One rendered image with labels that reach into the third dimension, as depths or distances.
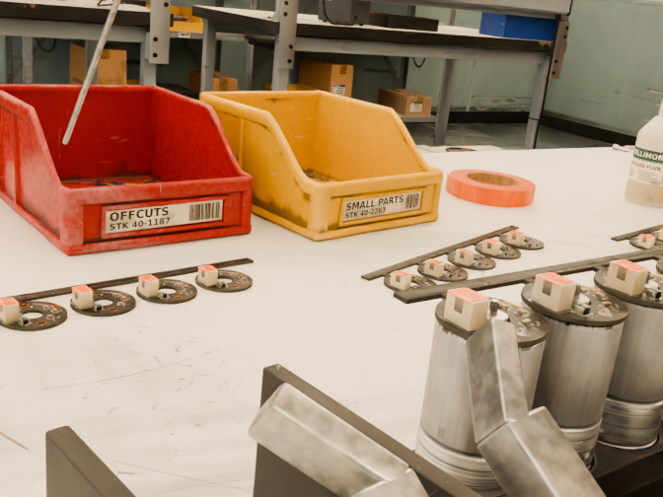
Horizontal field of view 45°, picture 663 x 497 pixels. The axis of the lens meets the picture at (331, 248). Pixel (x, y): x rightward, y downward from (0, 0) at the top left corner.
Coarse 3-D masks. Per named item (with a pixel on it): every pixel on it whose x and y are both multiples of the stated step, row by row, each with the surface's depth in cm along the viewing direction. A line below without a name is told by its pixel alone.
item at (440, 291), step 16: (608, 256) 23; (624, 256) 23; (640, 256) 23; (656, 256) 23; (512, 272) 21; (528, 272) 21; (544, 272) 21; (560, 272) 21; (576, 272) 21; (416, 288) 19; (432, 288) 19; (448, 288) 19; (480, 288) 19
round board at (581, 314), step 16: (528, 288) 19; (592, 288) 20; (528, 304) 19; (592, 304) 19; (608, 304) 19; (624, 304) 19; (576, 320) 18; (592, 320) 18; (608, 320) 18; (624, 320) 18
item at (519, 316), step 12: (444, 300) 18; (504, 300) 19; (504, 312) 18; (516, 312) 18; (528, 312) 18; (444, 324) 17; (456, 324) 17; (516, 324) 17; (528, 324) 17; (540, 324) 17; (468, 336) 16; (528, 336) 17; (540, 336) 17
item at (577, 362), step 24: (552, 336) 18; (576, 336) 18; (600, 336) 18; (552, 360) 18; (576, 360) 18; (600, 360) 18; (552, 384) 19; (576, 384) 18; (600, 384) 19; (552, 408) 19; (576, 408) 19; (600, 408) 19; (576, 432) 19
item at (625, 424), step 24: (648, 288) 20; (648, 312) 20; (624, 336) 20; (648, 336) 20; (624, 360) 20; (648, 360) 20; (624, 384) 20; (648, 384) 20; (624, 408) 20; (648, 408) 20; (600, 432) 21; (624, 432) 21; (648, 432) 21
